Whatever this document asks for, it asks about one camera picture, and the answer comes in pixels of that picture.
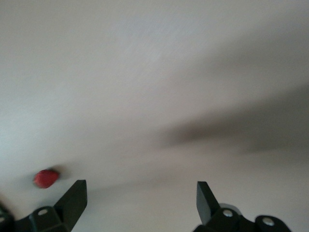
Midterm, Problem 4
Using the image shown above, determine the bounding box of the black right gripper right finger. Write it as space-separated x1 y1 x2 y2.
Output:
193 181 290 232

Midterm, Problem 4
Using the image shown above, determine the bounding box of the small red strawberry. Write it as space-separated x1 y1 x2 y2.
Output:
33 169 60 189

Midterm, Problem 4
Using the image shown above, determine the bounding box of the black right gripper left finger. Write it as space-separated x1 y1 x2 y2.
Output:
14 179 87 232

